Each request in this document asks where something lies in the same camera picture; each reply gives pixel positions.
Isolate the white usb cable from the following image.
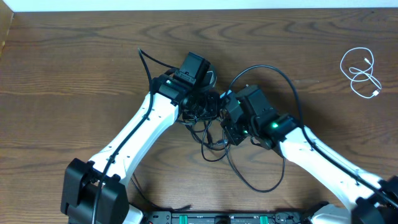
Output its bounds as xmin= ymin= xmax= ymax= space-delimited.
xmin=339 ymin=47 xmax=384 ymax=100

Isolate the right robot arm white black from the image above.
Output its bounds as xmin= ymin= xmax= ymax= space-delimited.
xmin=221 ymin=113 xmax=397 ymax=223

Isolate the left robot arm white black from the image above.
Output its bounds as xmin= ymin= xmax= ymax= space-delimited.
xmin=60 ymin=75 xmax=185 ymax=224

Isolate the black mounting rail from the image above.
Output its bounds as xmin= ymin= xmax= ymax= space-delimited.
xmin=140 ymin=211 xmax=311 ymax=224

